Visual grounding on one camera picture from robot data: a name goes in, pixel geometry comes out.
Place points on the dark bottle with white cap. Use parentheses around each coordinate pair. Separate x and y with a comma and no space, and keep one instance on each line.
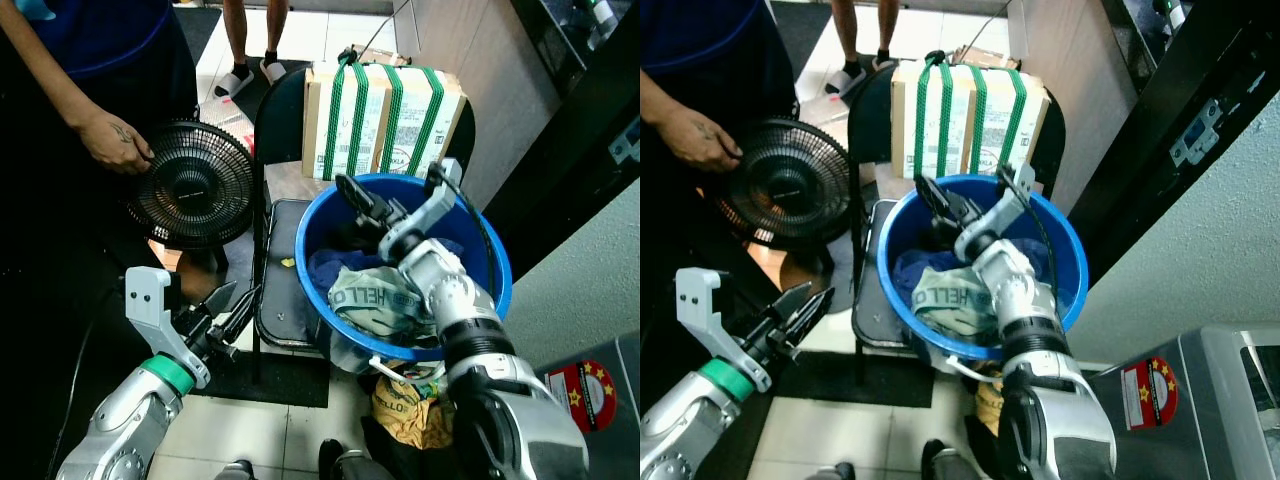
(600,12)
(1167,12)

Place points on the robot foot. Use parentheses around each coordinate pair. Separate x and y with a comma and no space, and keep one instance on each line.
(945,462)
(345,465)
(238,471)
(835,473)

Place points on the red star sticker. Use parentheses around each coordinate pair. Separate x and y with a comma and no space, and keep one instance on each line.
(585,400)
(1150,395)

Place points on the metal door bracket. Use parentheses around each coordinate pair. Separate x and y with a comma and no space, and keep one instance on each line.
(625,145)
(1195,135)

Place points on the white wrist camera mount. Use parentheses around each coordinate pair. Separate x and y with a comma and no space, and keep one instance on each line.
(427,210)
(700,310)
(150,310)
(1000,210)

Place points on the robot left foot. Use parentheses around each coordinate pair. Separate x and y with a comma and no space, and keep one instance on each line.
(238,471)
(835,473)

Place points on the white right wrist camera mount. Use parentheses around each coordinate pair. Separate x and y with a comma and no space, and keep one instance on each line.
(1000,210)
(427,210)

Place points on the grey washing machine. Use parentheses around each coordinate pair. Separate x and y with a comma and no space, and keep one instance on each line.
(620,420)
(1220,400)

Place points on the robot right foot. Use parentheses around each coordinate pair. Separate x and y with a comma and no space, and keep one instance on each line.
(345,465)
(945,462)

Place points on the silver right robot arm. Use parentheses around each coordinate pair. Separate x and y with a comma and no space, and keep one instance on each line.
(1040,400)
(480,350)

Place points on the black round table fan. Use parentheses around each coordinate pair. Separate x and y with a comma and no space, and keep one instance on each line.
(785,185)
(195,190)

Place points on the dark blue garment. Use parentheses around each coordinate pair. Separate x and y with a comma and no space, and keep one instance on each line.
(920,268)
(340,265)

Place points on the black folding chair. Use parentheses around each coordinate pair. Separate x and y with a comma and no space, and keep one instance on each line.
(285,270)
(870,280)

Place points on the tattooed person's hand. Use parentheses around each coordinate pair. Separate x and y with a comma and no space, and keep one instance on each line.
(700,140)
(115,140)

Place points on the black door frame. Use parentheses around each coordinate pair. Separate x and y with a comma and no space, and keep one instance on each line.
(570,140)
(1170,110)

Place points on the yellow printed bag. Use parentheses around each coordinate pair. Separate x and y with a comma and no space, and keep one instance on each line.
(405,420)
(990,405)

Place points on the person in blue shirt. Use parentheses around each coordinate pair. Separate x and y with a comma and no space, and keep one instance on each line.
(100,30)
(700,30)

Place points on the person's bare forearm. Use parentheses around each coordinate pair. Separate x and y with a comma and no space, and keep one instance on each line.
(45,70)
(655,100)

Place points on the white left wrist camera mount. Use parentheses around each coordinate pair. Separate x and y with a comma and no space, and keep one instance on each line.
(150,310)
(700,310)

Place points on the blue plastic laundry basin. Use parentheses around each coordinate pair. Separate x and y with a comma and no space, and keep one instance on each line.
(900,230)
(315,235)

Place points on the black floor mat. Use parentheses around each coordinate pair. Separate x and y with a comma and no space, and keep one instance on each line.
(870,385)
(280,385)

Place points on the beige cabinet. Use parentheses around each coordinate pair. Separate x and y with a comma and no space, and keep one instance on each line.
(480,70)
(1070,70)

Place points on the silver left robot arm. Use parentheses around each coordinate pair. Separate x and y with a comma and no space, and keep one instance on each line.
(690,430)
(120,430)

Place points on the pale green printed cloth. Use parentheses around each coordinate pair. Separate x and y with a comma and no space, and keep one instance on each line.
(950,305)
(375,305)

